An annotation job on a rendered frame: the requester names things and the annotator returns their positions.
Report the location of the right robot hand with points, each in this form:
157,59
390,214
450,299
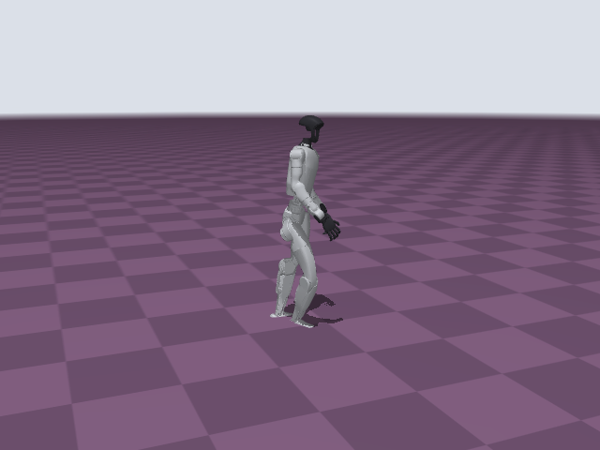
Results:
329,225

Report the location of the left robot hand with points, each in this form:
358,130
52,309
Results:
324,209

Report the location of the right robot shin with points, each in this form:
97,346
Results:
303,298

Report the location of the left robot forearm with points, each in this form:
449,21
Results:
315,198

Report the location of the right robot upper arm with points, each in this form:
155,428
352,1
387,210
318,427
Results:
297,157

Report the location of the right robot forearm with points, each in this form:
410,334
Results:
303,197

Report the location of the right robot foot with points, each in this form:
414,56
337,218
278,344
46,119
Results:
301,322

